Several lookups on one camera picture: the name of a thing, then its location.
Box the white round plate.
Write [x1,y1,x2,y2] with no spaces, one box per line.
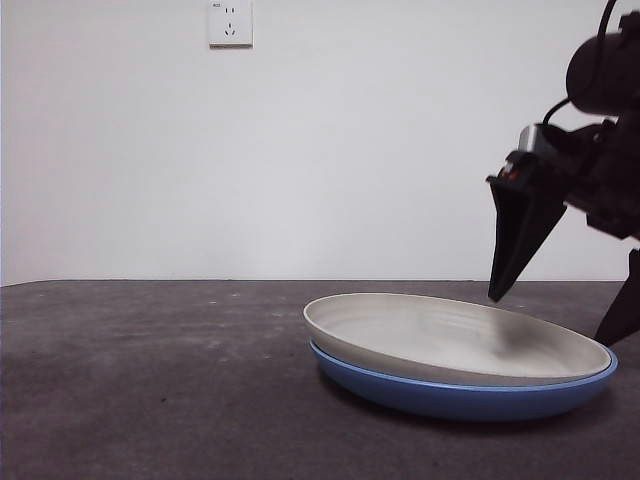
[302,292,614,388]

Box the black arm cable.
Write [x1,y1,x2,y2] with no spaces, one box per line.
[596,0,620,40]

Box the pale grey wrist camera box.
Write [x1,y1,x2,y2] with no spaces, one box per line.
[516,123,554,158]

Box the black camera cable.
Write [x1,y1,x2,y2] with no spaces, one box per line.
[541,96,572,127]

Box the white wall power socket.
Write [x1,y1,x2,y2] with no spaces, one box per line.
[208,0,254,50]

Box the blue round plate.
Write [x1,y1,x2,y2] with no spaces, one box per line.
[308,339,620,421]

